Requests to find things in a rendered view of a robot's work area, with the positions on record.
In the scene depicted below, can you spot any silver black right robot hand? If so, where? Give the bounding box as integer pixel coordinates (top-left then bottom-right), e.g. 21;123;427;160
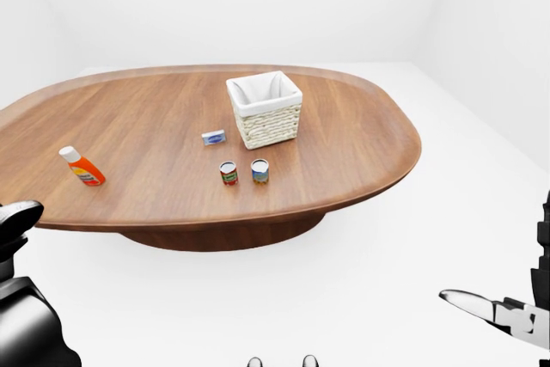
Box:
437;189;550;367

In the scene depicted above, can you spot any orange bottle with white cap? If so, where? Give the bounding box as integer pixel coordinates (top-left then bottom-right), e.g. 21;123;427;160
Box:
58;145;107;187

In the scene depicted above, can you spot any red tin with green label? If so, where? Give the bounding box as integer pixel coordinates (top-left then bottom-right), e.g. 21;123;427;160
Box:
219;160;240;187

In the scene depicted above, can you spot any small blue white box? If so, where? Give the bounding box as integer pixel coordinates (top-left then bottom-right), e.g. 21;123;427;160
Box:
201;129;228;148

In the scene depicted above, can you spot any white wicker basket with liner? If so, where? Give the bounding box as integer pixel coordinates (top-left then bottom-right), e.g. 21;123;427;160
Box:
225;70;303;151

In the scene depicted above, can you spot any blue tin with white lid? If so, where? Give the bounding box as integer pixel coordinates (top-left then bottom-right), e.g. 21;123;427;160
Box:
250;158;271;186

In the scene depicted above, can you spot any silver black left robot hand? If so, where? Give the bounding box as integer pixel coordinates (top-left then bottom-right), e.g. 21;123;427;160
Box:
0;199;83;367

